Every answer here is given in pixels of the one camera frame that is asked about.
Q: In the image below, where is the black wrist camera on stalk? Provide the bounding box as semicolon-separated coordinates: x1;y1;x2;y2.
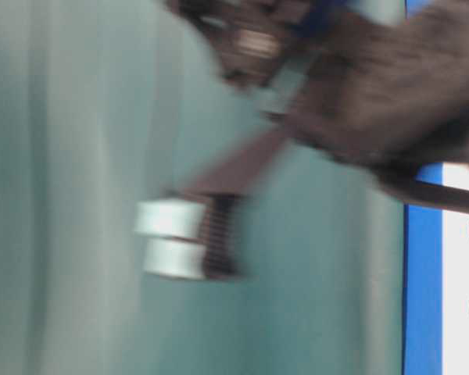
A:
135;126;291;280

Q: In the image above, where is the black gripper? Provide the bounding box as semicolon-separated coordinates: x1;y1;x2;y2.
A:
167;1;469;213

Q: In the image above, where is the blue tape strip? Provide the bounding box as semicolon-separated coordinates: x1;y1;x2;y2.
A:
402;0;444;375

